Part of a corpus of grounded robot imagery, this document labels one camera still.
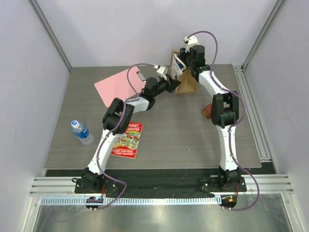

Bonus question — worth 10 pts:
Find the burlap canvas tote bag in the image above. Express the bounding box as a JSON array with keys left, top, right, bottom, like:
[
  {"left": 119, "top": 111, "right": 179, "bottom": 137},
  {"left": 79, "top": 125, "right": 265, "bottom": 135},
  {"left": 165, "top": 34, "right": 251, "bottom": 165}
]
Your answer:
[{"left": 170, "top": 50, "right": 197, "bottom": 94}]

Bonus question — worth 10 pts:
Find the Pocari Sweat plastic bottle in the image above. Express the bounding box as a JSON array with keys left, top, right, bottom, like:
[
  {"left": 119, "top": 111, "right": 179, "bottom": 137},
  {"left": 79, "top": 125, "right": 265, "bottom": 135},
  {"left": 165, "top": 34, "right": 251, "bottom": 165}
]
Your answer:
[{"left": 174, "top": 54, "right": 186, "bottom": 71}]

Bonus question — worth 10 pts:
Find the small water bottle blue cap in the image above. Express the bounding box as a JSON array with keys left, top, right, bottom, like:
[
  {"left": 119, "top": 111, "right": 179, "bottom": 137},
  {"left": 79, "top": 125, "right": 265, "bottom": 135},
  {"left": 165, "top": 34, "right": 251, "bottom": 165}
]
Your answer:
[{"left": 71, "top": 120, "right": 94, "bottom": 145}]

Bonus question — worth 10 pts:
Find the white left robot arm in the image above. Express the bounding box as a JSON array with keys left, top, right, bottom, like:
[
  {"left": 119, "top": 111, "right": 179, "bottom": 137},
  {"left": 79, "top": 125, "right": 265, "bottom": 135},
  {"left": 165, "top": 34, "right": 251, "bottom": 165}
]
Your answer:
[{"left": 72, "top": 75, "right": 181, "bottom": 193}]

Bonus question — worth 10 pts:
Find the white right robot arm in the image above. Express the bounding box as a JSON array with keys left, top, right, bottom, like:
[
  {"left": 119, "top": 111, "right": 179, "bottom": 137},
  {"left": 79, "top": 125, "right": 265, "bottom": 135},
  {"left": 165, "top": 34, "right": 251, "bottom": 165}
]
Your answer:
[{"left": 180, "top": 44, "right": 241, "bottom": 191}]

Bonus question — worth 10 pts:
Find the pink clipboard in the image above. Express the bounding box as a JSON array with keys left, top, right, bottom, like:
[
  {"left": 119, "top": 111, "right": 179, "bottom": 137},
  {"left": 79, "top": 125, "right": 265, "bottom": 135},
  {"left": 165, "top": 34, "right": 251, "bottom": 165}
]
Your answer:
[{"left": 94, "top": 67, "right": 145, "bottom": 107}]

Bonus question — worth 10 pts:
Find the red cube power adapter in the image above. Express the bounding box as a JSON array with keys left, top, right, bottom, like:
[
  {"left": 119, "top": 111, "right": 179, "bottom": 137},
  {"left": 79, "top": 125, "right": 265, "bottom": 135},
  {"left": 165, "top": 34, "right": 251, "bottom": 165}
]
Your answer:
[{"left": 203, "top": 103, "right": 212, "bottom": 119}]

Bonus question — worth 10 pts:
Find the red comic paperback book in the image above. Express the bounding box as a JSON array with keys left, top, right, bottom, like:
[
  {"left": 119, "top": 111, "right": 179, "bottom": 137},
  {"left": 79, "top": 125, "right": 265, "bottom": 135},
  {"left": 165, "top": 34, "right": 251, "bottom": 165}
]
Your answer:
[{"left": 111, "top": 122, "right": 142, "bottom": 159}]

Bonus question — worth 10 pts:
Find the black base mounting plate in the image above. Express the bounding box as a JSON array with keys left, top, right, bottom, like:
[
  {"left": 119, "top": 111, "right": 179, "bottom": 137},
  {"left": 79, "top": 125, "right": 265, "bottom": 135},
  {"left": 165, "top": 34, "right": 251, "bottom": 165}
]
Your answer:
[{"left": 72, "top": 169, "right": 247, "bottom": 199}]

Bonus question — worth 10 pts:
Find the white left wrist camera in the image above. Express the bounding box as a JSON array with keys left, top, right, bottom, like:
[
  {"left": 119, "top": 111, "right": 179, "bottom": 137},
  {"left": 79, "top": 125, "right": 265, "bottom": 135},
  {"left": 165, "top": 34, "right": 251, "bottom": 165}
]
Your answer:
[{"left": 154, "top": 65, "right": 168, "bottom": 79}]

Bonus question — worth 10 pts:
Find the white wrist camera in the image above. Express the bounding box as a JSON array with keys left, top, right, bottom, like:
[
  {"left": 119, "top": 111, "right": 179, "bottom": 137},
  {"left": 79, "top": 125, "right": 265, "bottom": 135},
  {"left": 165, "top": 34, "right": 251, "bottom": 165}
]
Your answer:
[
  {"left": 154, "top": 65, "right": 168, "bottom": 79},
  {"left": 183, "top": 36, "right": 199, "bottom": 53}
]

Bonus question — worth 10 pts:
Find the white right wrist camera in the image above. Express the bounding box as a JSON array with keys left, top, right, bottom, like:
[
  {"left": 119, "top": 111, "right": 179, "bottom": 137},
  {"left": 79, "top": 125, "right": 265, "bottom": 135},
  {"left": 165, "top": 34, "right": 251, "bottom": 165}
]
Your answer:
[{"left": 183, "top": 36, "right": 199, "bottom": 53}]

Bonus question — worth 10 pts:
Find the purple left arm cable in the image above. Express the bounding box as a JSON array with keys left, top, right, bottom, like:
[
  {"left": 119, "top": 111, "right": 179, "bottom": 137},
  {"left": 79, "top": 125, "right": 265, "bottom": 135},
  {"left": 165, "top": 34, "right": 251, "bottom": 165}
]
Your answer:
[{"left": 96, "top": 63, "right": 160, "bottom": 211}]

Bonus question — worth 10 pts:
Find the white slotted cable duct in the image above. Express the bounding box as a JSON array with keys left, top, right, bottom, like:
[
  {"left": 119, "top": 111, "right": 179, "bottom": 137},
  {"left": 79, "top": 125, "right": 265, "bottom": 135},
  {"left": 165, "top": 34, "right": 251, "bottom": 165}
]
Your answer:
[{"left": 41, "top": 196, "right": 222, "bottom": 206}]

